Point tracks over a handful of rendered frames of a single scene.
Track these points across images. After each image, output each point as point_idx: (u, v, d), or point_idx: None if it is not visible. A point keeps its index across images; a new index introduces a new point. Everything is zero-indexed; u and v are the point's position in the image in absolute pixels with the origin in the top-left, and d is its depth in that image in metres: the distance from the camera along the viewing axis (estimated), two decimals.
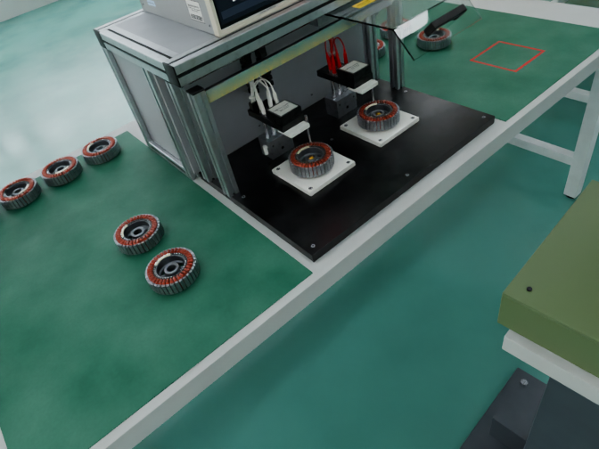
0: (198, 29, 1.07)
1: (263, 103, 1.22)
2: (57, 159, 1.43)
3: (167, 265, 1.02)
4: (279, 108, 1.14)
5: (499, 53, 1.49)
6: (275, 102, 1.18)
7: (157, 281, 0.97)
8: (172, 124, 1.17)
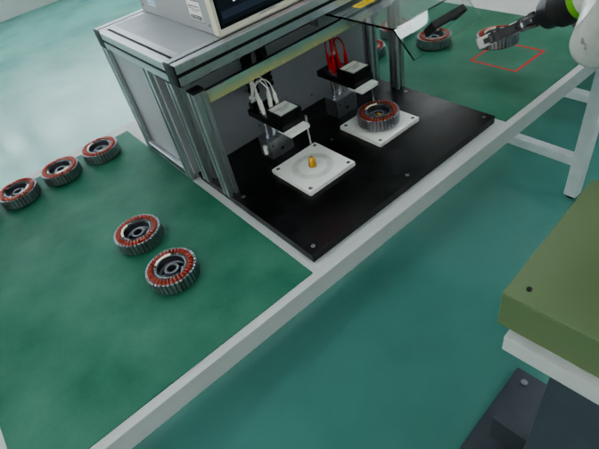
0: (198, 29, 1.07)
1: (263, 103, 1.22)
2: (57, 159, 1.43)
3: (167, 265, 1.02)
4: (279, 108, 1.14)
5: (499, 53, 1.49)
6: (275, 102, 1.18)
7: (157, 281, 0.97)
8: (172, 124, 1.17)
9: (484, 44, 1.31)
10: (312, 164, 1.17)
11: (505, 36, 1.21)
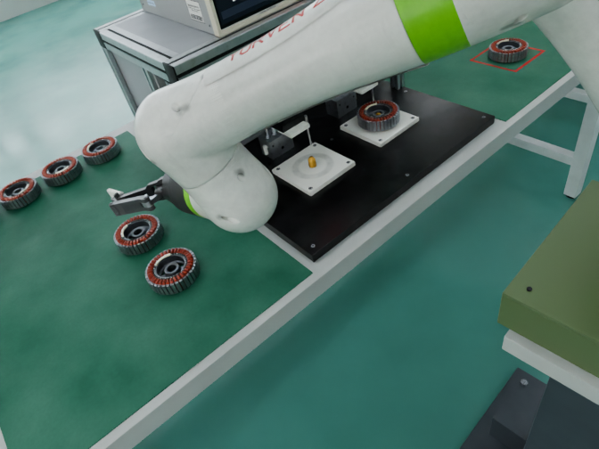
0: (198, 29, 1.07)
1: None
2: (57, 159, 1.43)
3: (167, 265, 1.02)
4: None
5: None
6: None
7: (157, 281, 0.97)
8: None
9: None
10: (312, 164, 1.17)
11: (132, 211, 0.82)
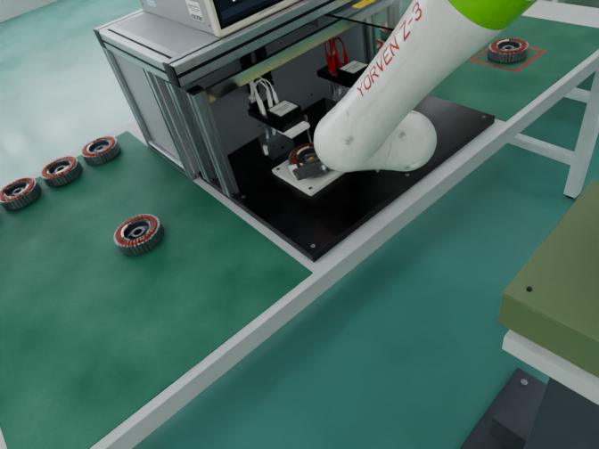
0: (198, 29, 1.07)
1: (263, 103, 1.22)
2: (57, 159, 1.43)
3: (307, 155, 1.17)
4: (279, 108, 1.14)
5: None
6: (275, 102, 1.18)
7: None
8: (172, 124, 1.17)
9: (295, 175, 1.14)
10: None
11: (310, 175, 1.05)
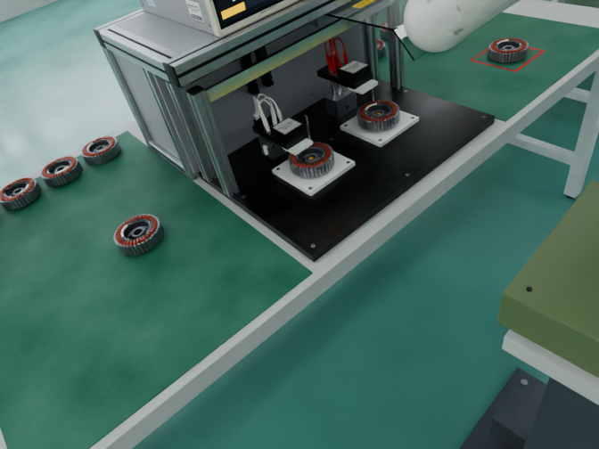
0: (198, 29, 1.07)
1: (267, 120, 1.25)
2: (57, 159, 1.43)
3: (307, 155, 1.17)
4: (283, 126, 1.17)
5: None
6: (280, 119, 1.21)
7: (301, 165, 1.13)
8: (172, 124, 1.17)
9: None
10: None
11: None
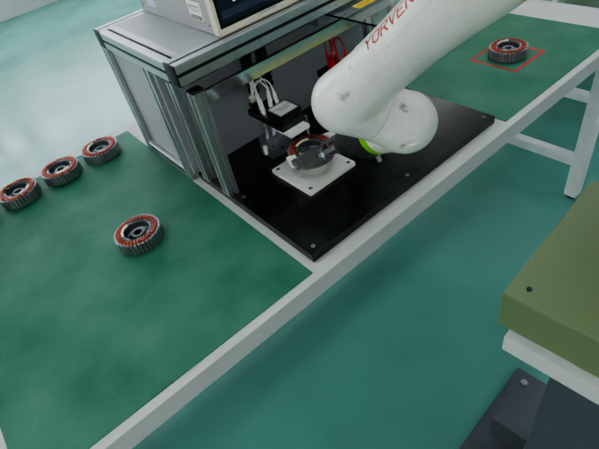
0: (198, 29, 1.07)
1: (263, 103, 1.22)
2: (57, 159, 1.43)
3: (306, 147, 1.15)
4: (279, 108, 1.14)
5: None
6: (275, 102, 1.18)
7: None
8: (172, 124, 1.17)
9: (330, 134, 1.16)
10: None
11: None
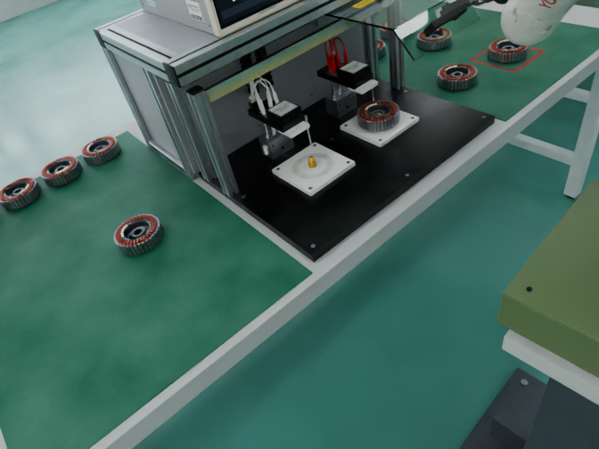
0: (198, 29, 1.07)
1: (263, 103, 1.22)
2: (57, 159, 1.43)
3: (454, 72, 1.40)
4: (279, 108, 1.14)
5: None
6: (275, 102, 1.18)
7: (448, 77, 1.37)
8: (172, 124, 1.17)
9: None
10: (312, 164, 1.17)
11: None
